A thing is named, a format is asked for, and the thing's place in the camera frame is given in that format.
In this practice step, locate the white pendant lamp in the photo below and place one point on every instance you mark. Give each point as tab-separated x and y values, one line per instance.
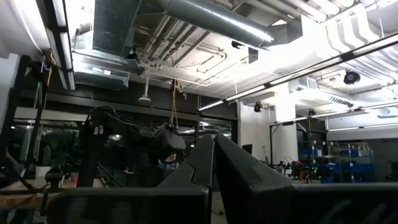
144	99

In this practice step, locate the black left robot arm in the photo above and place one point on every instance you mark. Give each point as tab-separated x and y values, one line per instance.
102	124

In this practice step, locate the round silver ventilation duct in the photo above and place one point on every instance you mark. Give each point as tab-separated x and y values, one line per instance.
217	18

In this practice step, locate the white air conditioning unit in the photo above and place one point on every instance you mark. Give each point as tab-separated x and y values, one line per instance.
306	83

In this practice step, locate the black framed light bar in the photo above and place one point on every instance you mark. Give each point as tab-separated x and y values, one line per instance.
63	46

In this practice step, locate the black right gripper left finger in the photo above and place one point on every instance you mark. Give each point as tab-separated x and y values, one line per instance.
186	202

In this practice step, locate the shelf with blue bins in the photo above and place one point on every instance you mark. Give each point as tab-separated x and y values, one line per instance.
351	168

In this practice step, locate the rectangular metal air duct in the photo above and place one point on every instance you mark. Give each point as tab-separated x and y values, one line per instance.
115	28

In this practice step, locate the black ceiling-mounted camera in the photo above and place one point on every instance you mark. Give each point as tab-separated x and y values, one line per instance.
352	77
258	107

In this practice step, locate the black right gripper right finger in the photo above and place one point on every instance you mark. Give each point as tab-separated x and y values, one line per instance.
264	202

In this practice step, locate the black linear light rail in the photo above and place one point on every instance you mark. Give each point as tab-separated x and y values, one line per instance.
248	91
292	119

